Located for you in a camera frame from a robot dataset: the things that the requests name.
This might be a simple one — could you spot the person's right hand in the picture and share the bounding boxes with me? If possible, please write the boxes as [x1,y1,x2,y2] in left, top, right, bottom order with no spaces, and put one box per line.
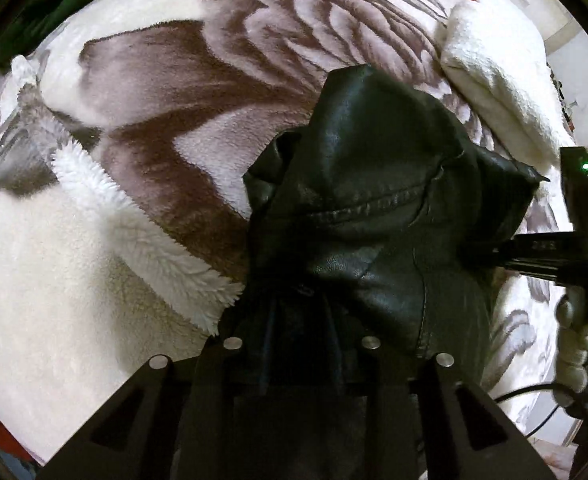
[556,291,588,407]

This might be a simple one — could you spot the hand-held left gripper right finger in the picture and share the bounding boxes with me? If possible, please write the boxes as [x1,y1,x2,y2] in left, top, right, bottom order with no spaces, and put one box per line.
[360,335,558,480]

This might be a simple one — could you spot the floral plush blanket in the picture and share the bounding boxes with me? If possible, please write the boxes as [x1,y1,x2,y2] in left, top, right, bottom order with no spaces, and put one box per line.
[0,0,586,467]

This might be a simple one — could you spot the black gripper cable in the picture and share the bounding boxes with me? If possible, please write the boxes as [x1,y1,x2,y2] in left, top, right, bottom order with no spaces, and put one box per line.
[493,385,588,433]

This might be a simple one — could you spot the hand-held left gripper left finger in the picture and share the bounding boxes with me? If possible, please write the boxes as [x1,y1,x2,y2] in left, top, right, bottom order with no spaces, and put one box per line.
[36,336,246,480]

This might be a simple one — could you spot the green striped pants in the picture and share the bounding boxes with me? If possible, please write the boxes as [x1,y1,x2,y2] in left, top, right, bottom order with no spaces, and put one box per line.
[0,0,161,68]

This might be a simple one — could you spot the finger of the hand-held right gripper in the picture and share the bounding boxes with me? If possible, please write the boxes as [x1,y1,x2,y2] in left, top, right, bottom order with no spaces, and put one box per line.
[494,233,588,287]

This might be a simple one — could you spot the black leather jacket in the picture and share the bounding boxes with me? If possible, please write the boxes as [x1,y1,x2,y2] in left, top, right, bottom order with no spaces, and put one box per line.
[241,64,551,480]

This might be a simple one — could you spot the white folded fleece garment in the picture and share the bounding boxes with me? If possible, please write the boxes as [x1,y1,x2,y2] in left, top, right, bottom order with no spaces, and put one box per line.
[440,0,576,163]

